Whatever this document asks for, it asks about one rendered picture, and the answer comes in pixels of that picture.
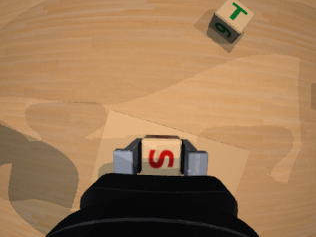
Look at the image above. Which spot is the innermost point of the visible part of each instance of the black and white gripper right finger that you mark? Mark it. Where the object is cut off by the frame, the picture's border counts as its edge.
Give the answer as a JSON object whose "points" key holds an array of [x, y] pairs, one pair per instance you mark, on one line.
{"points": [[197, 161]]}

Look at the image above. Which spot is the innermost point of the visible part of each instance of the beige flat mat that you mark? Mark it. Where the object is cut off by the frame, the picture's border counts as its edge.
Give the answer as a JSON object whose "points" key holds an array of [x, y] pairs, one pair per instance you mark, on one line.
{"points": [[226, 162]]}

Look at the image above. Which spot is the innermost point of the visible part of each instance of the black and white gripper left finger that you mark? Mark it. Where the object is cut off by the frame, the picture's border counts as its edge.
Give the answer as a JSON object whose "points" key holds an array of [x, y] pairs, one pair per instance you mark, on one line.
{"points": [[129, 159]]}

